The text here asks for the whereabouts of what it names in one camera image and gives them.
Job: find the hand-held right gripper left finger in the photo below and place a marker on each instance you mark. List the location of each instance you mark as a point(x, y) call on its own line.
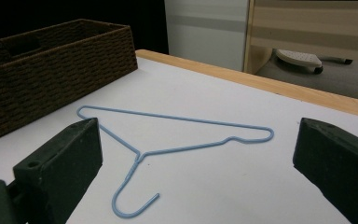
point(62, 165)

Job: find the white cabinet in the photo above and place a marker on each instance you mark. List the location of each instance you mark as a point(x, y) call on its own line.
point(206, 31)

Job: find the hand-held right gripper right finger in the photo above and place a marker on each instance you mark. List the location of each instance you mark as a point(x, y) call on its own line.
point(338, 165)

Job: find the brown woven basket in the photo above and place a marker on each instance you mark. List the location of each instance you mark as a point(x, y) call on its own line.
point(43, 77)

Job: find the wooden striped panel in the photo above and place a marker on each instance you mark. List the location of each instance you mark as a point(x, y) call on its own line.
point(310, 28)

